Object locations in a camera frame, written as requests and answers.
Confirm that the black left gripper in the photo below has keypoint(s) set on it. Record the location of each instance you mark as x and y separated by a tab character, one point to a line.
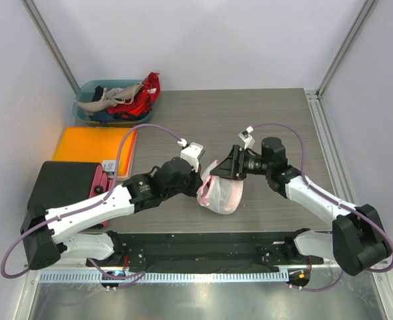
197	182

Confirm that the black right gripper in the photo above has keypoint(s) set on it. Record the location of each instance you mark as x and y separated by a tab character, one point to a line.
233	165

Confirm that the white mesh laundry bag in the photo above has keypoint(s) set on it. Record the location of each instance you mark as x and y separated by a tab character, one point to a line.
220	195

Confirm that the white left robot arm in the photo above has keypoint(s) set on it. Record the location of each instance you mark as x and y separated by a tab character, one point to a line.
46	232

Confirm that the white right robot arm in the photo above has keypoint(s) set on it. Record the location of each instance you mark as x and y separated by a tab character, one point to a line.
357	240

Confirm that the teal plastic laundry basket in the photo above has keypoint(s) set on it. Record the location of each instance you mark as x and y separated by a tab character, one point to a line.
86	93

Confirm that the white cup bra in basket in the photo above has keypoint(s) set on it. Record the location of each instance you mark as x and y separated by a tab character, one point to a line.
111	98

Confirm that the bright red garment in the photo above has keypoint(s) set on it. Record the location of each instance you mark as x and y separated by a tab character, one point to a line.
143	96

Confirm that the black case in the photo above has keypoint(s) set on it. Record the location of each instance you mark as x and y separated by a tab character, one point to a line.
61	183

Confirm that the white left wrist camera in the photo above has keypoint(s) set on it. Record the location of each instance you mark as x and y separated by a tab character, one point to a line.
192	153

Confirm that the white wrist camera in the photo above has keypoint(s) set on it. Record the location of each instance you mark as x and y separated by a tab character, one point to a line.
192	153
246	137

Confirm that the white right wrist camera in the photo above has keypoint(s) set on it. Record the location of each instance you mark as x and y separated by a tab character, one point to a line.
246	137

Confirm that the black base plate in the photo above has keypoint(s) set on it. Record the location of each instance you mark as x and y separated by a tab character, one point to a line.
205	253

